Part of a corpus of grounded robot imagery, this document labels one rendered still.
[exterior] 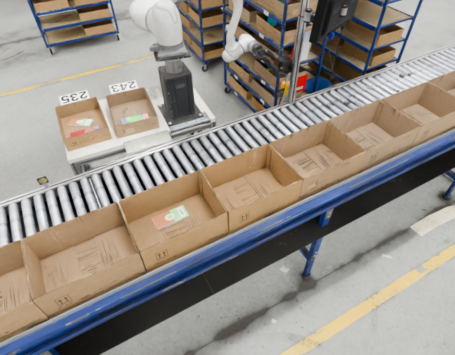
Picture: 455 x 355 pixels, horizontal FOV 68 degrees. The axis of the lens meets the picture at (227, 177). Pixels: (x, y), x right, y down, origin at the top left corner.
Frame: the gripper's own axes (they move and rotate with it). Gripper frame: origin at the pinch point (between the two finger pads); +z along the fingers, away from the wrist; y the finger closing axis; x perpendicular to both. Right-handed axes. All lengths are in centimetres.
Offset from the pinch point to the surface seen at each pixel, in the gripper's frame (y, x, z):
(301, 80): 10.3, 7.1, 25.6
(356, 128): 4, 6, 87
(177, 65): -74, -18, 4
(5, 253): -186, -6, 87
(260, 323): -87, 95, 132
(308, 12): -2, -46, 34
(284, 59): -7.8, -13.9, 25.4
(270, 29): 21.3, -5.5, -33.7
